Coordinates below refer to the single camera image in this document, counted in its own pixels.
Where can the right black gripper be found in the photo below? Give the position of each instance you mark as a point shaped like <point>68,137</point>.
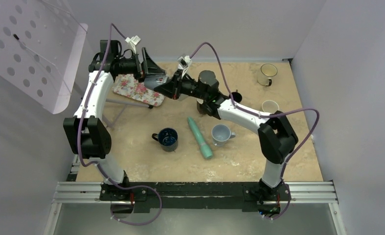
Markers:
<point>172,89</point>

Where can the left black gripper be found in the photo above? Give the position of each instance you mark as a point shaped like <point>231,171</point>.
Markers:
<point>149,66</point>

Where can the grey mug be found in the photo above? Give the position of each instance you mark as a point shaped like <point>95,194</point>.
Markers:
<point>153,81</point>

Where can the dark blue mug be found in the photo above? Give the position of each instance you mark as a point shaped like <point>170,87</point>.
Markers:
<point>167,138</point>

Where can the white upside-down mug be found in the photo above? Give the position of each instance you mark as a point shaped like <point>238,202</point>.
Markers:
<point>221,134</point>

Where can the brown striped mug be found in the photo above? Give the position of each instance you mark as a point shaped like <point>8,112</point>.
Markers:
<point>237,97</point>

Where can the beige mug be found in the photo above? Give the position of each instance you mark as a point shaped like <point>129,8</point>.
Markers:
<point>266,73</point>

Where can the light green mug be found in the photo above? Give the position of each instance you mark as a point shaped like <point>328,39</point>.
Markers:
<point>270,106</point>

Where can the black mug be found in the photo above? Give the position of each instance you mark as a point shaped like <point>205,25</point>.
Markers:
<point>204,108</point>

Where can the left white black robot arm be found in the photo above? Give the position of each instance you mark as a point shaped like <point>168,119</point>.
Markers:
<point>88,137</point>

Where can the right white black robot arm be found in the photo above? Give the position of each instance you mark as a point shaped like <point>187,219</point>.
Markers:
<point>276,136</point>

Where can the floral tray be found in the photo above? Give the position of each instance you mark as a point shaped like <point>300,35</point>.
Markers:
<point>129,87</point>

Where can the teal cylindrical tube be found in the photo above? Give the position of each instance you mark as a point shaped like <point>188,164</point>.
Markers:
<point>205,150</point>

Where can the white perforated panel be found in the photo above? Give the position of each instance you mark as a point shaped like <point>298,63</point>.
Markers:
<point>41,43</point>

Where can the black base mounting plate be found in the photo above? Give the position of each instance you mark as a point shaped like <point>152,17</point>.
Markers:
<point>244,196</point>

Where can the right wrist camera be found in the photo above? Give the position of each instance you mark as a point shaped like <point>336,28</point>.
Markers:
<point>184,62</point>

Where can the aluminium frame rail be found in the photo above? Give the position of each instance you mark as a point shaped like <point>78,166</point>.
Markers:
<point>300,192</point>

